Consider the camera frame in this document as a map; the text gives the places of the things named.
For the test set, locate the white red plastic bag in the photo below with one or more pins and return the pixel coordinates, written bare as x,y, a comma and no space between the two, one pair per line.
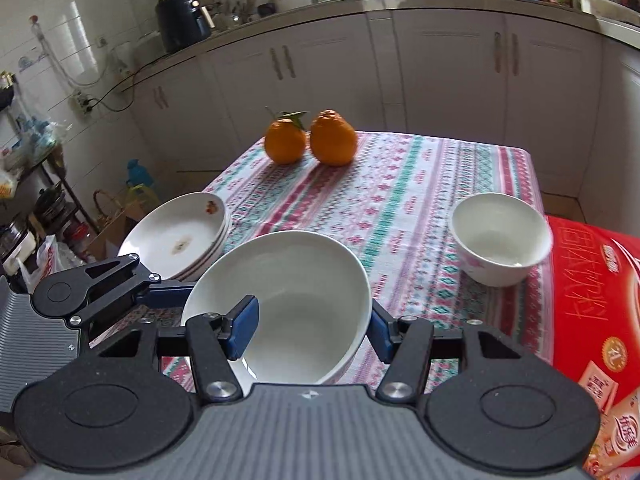
50,257

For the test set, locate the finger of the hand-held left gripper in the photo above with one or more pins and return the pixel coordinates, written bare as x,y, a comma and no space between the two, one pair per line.
170,294

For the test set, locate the patterned tablecloth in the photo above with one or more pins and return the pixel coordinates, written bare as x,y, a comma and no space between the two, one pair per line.
400,200

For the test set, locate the blue plastic toy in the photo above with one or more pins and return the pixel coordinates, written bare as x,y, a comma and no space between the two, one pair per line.
137,175

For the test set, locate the red printed carton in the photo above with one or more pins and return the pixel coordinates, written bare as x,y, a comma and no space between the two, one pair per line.
590,285

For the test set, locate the white pink-flower bowl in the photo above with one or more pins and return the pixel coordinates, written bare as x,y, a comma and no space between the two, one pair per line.
500,230

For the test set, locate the bumpy orange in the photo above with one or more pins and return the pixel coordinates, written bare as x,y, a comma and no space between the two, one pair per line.
334,140

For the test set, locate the metal storage rack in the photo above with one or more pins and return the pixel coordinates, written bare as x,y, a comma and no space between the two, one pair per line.
47,180

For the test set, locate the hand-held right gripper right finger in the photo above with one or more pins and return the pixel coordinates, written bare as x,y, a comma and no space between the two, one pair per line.
382,335

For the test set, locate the white power strip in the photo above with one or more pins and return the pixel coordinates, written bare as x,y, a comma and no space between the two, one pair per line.
82,103

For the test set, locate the large white fruit-print plate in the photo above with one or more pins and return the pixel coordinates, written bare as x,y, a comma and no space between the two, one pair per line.
170,232

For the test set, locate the wicker basket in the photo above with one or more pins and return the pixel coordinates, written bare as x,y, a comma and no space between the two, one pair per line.
107,210

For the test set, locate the black air fryer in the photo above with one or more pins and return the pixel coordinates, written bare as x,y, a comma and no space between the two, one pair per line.
182,22

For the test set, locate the orange with green leaves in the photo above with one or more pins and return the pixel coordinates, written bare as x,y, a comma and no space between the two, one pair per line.
285,142

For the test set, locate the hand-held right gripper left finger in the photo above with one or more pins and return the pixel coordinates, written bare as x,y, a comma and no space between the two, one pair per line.
245,325

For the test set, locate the white kitchen cabinets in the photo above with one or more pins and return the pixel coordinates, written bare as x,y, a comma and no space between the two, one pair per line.
450,85

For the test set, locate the large white bowl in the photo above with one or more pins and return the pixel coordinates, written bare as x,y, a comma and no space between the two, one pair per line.
300,300

